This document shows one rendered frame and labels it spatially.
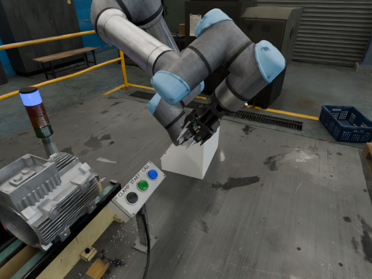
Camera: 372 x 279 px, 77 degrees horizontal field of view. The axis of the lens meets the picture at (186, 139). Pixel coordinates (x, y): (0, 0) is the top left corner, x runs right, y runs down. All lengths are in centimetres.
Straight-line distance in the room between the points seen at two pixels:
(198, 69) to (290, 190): 76
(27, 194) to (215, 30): 56
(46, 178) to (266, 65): 57
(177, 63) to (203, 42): 7
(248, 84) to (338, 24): 639
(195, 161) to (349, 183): 69
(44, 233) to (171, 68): 49
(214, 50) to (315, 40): 643
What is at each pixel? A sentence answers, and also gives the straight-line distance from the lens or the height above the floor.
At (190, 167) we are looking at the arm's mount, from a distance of 104.
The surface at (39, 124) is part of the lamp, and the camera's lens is 104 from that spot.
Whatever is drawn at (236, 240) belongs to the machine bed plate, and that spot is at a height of 80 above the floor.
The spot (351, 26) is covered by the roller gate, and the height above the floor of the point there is 86.
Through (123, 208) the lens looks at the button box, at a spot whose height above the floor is 106.
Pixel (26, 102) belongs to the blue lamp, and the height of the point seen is 118.
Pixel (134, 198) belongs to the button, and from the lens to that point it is 62.
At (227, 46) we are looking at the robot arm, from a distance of 51.
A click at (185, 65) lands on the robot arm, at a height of 139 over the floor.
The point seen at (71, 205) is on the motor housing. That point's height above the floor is 103.
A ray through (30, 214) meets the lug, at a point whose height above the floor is 108.
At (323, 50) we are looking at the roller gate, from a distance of 694.
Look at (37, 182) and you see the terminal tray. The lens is 67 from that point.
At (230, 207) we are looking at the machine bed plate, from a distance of 96.
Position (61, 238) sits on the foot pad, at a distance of 73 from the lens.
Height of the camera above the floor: 151
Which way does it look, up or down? 32 degrees down
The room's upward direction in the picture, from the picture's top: straight up
